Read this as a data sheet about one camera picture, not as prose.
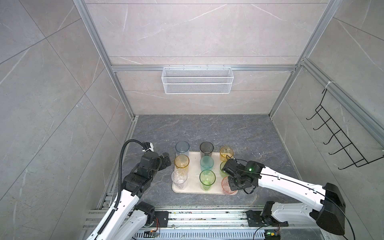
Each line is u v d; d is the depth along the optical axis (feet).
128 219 1.91
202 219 2.45
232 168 1.93
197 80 3.31
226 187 2.25
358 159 1.93
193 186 2.73
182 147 3.14
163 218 2.39
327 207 1.29
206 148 2.81
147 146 2.11
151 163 1.81
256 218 2.44
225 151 3.23
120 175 1.60
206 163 2.97
